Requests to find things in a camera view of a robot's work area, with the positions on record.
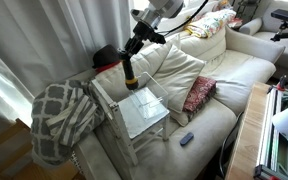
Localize floral colourful cushion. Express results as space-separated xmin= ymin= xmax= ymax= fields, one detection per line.
xmin=184 ymin=9 xmax=236 ymax=38

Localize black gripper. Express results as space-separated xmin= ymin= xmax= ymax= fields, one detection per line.
xmin=125 ymin=21 xmax=166 ymax=54

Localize black remote control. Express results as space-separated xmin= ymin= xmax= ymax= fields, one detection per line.
xmin=180 ymin=132 xmax=194 ymax=146

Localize beige sofa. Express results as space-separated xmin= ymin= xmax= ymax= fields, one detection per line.
xmin=77 ymin=27 xmax=284 ymax=180

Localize black camera on stand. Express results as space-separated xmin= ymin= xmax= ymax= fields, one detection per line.
xmin=271 ymin=9 xmax=288 ymax=42

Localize wooden stair steps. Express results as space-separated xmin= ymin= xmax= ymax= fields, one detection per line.
xmin=0 ymin=119 xmax=85 ymax=180

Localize grey white patterned blanket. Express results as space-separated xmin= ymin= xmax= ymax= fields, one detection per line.
xmin=31 ymin=80 xmax=104 ymax=168

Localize large beige cushion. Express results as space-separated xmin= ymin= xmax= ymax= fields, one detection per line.
xmin=153 ymin=45 xmax=205 ymax=126

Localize black yellow torch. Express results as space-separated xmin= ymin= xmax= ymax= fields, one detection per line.
xmin=118 ymin=49 xmax=139 ymax=90

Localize black fedora hat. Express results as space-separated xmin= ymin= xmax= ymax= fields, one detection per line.
xmin=93 ymin=44 xmax=120 ymax=69

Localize clear acrylic box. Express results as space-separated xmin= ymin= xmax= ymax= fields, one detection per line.
xmin=129 ymin=72 xmax=169 ymax=122

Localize red patterned cushion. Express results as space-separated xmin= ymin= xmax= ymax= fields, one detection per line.
xmin=183 ymin=76 xmax=217 ymax=113

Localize small white wooden chair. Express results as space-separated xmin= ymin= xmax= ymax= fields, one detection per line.
xmin=91 ymin=79 xmax=169 ymax=165

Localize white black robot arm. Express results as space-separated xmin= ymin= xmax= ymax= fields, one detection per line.
xmin=124 ymin=0 xmax=184 ymax=54

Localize light wooden table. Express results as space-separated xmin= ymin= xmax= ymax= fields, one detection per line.
xmin=225 ymin=82 xmax=269 ymax=180

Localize white grey curtain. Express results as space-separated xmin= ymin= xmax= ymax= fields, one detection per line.
xmin=0 ymin=0 xmax=130 ymax=124

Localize aluminium frame rig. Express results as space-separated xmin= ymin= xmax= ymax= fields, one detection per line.
xmin=253 ymin=86 xmax=288 ymax=180

